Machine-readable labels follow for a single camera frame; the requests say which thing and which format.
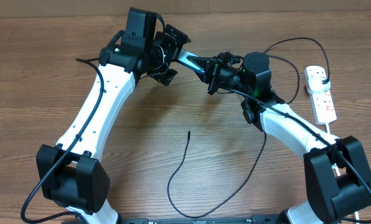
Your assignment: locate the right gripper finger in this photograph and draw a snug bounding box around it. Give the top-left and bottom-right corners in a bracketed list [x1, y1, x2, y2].
[196, 69, 214, 83]
[187, 55, 217, 66]

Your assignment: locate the blue Samsung Galaxy smartphone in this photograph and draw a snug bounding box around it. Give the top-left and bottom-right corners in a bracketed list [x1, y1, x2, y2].
[176, 49, 205, 75]

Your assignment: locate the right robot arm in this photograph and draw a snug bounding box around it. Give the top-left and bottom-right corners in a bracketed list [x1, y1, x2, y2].
[179, 52, 371, 223]

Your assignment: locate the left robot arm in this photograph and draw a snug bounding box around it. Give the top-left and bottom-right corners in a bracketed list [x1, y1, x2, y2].
[36, 8, 190, 223]

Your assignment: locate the white charger plug adapter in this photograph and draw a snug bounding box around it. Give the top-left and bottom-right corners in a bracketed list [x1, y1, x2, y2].
[306, 76, 331, 94]

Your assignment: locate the white power strip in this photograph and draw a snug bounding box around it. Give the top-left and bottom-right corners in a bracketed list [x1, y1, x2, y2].
[304, 65, 337, 124]

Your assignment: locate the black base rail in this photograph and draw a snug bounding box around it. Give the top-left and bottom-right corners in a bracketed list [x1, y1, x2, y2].
[116, 214, 283, 224]

